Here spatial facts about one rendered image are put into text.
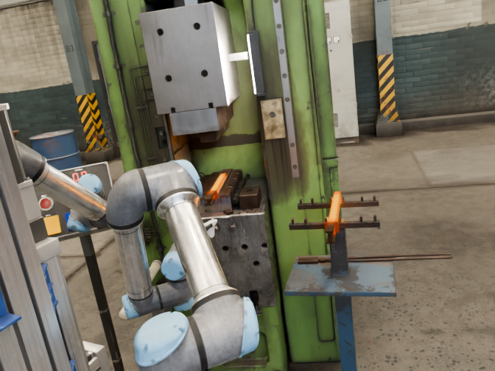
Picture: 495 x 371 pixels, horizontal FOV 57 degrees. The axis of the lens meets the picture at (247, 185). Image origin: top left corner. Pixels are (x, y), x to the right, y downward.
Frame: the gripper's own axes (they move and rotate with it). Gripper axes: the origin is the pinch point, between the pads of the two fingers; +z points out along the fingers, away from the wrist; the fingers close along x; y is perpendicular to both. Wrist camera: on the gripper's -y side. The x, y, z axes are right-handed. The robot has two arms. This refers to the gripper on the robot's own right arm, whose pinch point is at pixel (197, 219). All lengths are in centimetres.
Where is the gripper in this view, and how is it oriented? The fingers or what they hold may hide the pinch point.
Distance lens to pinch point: 169.1
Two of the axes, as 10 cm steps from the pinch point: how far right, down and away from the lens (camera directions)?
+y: 1.4, 9.5, 2.8
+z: 1.1, -2.9, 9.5
